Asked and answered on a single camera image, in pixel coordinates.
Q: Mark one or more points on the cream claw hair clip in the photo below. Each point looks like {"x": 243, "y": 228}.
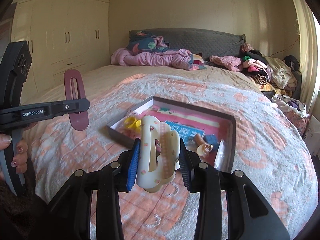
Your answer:
{"x": 158, "y": 156}

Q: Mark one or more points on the cream built-in wardrobe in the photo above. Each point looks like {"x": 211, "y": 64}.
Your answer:
{"x": 61, "y": 35}

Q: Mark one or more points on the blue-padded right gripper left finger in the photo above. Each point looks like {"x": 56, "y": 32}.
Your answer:
{"x": 70, "y": 209}

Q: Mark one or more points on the pile of folded clothes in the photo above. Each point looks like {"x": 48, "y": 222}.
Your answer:
{"x": 271, "y": 74}

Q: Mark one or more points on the white paper bag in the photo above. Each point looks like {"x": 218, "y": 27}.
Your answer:
{"x": 312, "y": 136}

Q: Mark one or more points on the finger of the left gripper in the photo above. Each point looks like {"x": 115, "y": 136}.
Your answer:
{"x": 15, "y": 66}

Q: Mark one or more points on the cream curtain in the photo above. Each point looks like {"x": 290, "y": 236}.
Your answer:
{"x": 309, "y": 53}

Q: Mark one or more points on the dark shallow box pink lining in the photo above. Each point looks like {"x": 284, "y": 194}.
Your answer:
{"x": 187, "y": 120}

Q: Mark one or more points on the dark floral pillow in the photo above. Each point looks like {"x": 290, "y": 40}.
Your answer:
{"x": 144, "y": 41}

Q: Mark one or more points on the maroon oval hair clip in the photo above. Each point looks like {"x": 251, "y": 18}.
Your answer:
{"x": 76, "y": 103}

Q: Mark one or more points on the floral bag of clothes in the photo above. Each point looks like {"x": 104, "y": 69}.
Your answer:
{"x": 294, "y": 110}

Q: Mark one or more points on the floral fleece blanket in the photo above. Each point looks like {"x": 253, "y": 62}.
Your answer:
{"x": 250, "y": 134}

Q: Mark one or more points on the clear plastic bag white card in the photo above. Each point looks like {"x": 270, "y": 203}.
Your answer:
{"x": 219, "y": 159}

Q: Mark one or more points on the pink sweater on bed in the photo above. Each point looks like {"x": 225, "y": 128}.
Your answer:
{"x": 230, "y": 62}

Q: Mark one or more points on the pink quilt pile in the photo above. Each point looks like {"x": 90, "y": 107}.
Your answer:
{"x": 179, "y": 59}

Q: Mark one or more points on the grey padded headboard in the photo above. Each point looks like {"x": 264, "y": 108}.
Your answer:
{"x": 206, "y": 42}

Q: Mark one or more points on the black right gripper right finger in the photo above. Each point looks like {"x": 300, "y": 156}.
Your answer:
{"x": 250, "y": 216}

